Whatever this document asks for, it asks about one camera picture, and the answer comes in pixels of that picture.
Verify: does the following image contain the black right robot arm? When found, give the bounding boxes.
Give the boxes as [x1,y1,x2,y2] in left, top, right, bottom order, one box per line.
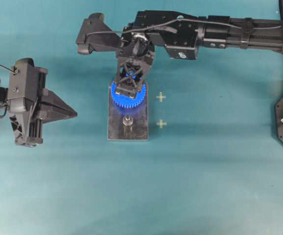
[113,10,283,98]

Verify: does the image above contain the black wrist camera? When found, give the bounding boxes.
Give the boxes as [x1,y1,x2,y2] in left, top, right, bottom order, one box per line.
[76,13,120,55]
[7,58,38,114]

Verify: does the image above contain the large blue plastic gear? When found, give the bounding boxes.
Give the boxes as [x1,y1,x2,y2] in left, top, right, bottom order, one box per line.
[111,82,147,109]

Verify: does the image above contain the lower steel shaft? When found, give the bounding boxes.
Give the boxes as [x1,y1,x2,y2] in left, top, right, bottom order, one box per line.
[122,115,134,127]

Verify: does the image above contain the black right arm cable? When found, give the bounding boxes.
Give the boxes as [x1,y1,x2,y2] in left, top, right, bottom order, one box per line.
[86,17,283,45]

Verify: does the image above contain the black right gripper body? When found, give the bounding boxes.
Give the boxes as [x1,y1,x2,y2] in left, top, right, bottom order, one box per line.
[116,32,155,64]

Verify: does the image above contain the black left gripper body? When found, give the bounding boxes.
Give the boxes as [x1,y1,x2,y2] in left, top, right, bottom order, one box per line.
[8,67,47,147]

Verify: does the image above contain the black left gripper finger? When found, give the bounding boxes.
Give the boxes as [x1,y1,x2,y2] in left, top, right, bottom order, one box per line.
[38,103,77,120]
[40,88,76,113]

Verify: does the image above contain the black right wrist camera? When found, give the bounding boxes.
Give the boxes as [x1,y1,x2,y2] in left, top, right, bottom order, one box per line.
[76,13,120,55]

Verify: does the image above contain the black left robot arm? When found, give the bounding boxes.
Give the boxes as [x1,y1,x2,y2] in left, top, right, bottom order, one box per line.
[0,67,77,147]

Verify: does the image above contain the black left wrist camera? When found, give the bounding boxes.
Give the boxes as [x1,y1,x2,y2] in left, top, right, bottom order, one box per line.
[7,58,38,114]

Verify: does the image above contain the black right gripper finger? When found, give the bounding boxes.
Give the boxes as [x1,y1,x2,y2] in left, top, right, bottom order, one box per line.
[126,58,153,97]
[114,57,135,94]

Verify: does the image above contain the grey metal base plate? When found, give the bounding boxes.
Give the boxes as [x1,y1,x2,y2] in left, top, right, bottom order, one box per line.
[107,83,149,141]

